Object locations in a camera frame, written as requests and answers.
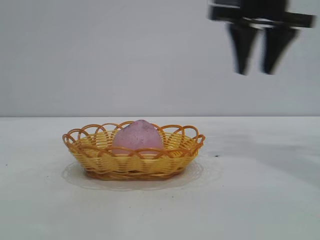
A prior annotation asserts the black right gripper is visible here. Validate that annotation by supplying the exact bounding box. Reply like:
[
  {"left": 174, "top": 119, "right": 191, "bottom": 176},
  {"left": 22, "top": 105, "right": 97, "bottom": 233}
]
[{"left": 206, "top": 0, "right": 316, "bottom": 76}]

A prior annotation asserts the pink peach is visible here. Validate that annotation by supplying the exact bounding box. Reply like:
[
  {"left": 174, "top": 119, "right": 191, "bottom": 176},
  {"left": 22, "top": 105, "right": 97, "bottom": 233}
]
[{"left": 111, "top": 119, "right": 165, "bottom": 157}]

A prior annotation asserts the yellow woven wicker basket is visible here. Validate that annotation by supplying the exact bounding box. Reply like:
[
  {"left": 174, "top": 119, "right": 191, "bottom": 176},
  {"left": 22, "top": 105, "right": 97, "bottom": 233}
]
[{"left": 62, "top": 120, "right": 207, "bottom": 182}]

